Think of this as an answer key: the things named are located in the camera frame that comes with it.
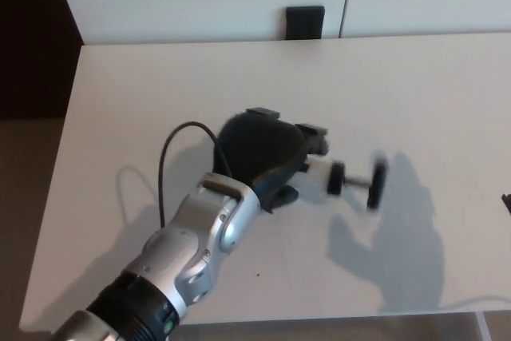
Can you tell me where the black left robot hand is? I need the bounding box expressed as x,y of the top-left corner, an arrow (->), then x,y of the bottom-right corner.
215,107 -> 331,215

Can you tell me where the white Franklin air pump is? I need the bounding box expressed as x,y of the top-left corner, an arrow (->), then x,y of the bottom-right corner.
299,152 -> 390,211

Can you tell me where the dark brown cabinet panel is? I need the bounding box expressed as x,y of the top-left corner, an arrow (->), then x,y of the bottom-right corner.
0,0 -> 86,119

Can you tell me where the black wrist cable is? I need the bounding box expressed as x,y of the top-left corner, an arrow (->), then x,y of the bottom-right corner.
158,121 -> 233,228

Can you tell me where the white desk leg frame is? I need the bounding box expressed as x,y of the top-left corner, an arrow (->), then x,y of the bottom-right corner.
476,311 -> 493,341

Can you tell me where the black rectangular bracket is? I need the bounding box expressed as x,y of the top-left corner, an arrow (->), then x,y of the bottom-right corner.
285,5 -> 325,41

